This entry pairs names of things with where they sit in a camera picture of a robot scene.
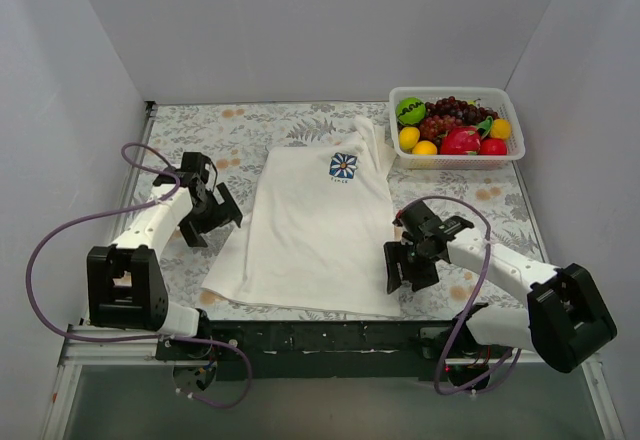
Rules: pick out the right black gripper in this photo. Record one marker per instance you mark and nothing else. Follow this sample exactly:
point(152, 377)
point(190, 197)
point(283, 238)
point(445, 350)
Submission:
point(411, 261)

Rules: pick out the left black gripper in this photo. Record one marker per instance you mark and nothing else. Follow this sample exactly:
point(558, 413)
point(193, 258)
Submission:
point(211, 216)

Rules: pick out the white daisy print t-shirt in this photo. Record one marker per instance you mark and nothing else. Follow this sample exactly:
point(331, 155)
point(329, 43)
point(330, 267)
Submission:
point(314, 238)

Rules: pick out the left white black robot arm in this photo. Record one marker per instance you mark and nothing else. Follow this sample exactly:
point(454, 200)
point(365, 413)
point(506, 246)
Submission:
point(126, 289)

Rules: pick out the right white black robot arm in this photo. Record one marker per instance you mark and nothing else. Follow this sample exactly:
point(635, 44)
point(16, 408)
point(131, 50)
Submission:
point(562, 316)

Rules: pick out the floral patterned table mat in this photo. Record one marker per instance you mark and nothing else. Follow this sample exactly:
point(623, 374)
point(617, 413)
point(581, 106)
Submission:
point(238, 138)

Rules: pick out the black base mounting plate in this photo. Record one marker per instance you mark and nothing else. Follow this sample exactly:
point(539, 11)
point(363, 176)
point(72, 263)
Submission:
point(336, 349)

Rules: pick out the orange yellow fruit toy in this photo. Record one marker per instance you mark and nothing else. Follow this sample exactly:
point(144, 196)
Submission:
point(424, 148)

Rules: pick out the yellow lemon toy left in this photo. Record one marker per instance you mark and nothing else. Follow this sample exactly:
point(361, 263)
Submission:
point(408, 137)

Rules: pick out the red dragon fruit toy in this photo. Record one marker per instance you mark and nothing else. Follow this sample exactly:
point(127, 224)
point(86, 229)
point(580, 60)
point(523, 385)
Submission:
point(461, 141)

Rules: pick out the red apple toy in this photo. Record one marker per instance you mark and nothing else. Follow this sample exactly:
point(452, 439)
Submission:
point(493, 147)

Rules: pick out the green toy ball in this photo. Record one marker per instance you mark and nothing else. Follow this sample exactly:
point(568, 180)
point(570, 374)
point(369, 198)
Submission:
point(410, 111)

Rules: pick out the dark red grape bunch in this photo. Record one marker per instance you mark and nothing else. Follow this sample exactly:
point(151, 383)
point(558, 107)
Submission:
point(448, 113)

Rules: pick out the yellow fruit toy right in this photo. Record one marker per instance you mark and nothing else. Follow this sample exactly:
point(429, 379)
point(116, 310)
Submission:
point(500, 129)

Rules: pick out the white plastic fruit basket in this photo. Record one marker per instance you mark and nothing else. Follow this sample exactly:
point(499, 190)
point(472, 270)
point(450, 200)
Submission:
point(493, 98)

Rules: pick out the aluminium frame rail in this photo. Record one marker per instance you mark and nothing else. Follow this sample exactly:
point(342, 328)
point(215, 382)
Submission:
point(143, 352)

